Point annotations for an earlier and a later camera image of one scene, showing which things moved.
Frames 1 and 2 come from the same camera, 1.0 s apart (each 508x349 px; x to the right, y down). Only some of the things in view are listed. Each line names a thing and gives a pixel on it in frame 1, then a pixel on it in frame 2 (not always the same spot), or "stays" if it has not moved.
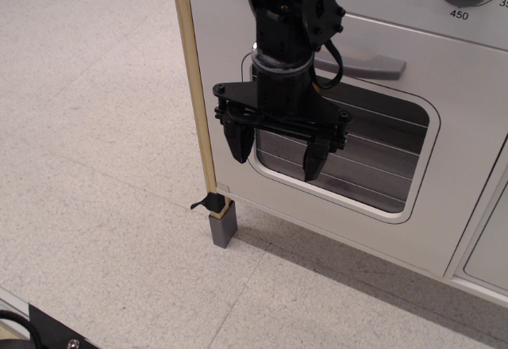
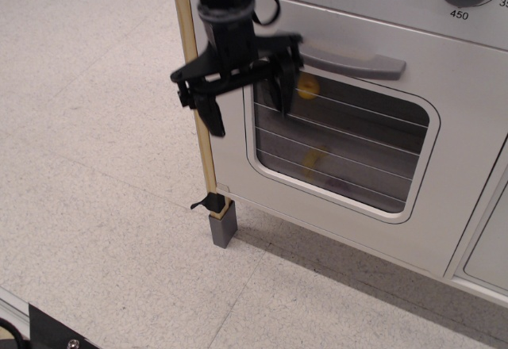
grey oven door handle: [379, 67] stays
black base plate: [52, 335] stays
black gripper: [282, 98] -> [234, 56]
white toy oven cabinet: [422, 174] stays
